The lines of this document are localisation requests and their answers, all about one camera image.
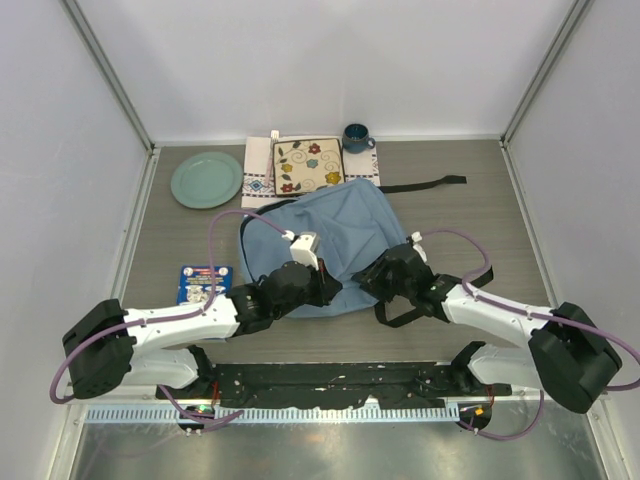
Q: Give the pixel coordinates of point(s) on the slotted cable duct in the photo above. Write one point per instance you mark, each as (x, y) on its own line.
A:
(369, 413)

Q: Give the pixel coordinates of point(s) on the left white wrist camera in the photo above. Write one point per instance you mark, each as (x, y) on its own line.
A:
(303, 248)

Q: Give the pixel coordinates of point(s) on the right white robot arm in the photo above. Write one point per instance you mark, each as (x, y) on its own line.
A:
(556, 351)

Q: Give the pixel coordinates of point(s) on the white patterned placemat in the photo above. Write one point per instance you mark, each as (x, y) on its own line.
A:
(255, 193)

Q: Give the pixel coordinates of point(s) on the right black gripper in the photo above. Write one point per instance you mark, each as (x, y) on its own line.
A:
(372, 278)

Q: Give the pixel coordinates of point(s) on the dark blue mug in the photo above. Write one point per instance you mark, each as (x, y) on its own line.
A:
(357, 139)

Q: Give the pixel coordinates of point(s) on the square floral plate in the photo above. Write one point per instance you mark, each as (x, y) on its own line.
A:
(302, 166)

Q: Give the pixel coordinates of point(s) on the blue student backpack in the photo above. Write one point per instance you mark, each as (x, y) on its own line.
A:
(355, 224)

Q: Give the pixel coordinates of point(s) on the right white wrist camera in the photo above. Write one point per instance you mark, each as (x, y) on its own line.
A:
(415, 240)

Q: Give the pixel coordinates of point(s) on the blue book with plates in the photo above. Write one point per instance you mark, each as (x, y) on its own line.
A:
(196, 284)

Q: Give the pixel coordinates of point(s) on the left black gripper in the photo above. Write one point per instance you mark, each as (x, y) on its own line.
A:
(327, 286)

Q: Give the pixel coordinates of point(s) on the green round plate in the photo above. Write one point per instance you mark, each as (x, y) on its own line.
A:
(207, 180)

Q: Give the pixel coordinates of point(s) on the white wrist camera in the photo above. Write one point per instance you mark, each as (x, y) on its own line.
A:
(303, 248)
(415, 240)

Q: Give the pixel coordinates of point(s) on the white fork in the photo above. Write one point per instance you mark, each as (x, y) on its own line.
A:
(270, 175)

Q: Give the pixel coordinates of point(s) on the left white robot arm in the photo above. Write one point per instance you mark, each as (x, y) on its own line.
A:
(111, 346)

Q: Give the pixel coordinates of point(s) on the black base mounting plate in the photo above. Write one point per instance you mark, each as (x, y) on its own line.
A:
(331, 385)

